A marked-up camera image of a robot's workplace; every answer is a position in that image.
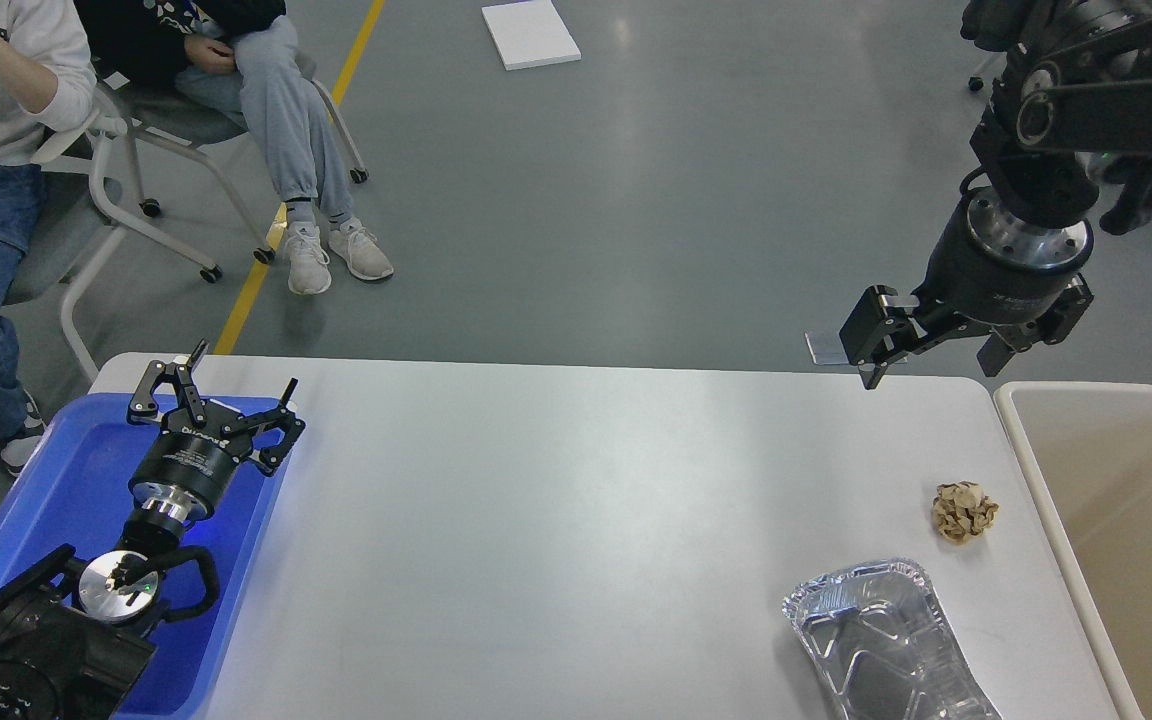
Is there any blue plastic tray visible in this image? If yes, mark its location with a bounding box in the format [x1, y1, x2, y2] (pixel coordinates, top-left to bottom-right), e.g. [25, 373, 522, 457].
[0, 393, 283, 719]

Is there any white flat box on floor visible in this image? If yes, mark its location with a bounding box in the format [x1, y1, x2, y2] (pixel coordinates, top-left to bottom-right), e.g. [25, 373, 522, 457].
[482, 1, 582, 70]

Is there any left metal floor plate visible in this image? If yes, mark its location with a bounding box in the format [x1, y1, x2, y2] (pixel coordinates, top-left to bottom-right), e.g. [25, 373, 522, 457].
[804, 331, 850, 366]

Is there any beige plastic bin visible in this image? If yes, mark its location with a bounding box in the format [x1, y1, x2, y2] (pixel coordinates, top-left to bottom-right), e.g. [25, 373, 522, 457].
[995, 382, 1152, 719]

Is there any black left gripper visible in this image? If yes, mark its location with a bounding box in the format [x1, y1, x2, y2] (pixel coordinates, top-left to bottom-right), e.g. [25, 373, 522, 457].
[126, 340, 306, 526]

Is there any aluminium foil tray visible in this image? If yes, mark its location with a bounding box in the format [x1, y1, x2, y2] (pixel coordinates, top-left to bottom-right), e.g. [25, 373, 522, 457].
[782, 559, 1001, 719]

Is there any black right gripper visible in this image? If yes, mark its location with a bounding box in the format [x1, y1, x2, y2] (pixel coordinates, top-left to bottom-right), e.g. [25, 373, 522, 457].
[838, 187, 1094, 389]

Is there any crumpled brown paper ball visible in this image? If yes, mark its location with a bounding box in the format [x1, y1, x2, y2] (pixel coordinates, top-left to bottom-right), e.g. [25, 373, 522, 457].
[931, 482, 998, 544]

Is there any white office chair near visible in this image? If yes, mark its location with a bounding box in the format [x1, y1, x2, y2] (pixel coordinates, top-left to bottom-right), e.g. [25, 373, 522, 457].
[3, 83, 223, 381]

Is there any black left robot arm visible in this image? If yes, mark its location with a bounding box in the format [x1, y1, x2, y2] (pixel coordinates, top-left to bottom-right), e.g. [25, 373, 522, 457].
[0, 347, 305, 719]

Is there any grey office chair far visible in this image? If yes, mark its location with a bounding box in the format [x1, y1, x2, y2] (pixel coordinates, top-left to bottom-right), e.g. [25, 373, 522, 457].
[93, 51, 369, 283]

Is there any person in light jeans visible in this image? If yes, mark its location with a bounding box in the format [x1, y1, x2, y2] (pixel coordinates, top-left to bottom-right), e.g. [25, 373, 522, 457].
[76, 1, 394, 295]

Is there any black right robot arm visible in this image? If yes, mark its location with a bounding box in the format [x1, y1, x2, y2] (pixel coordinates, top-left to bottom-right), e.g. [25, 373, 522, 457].
[838, 1, 1152, 389]

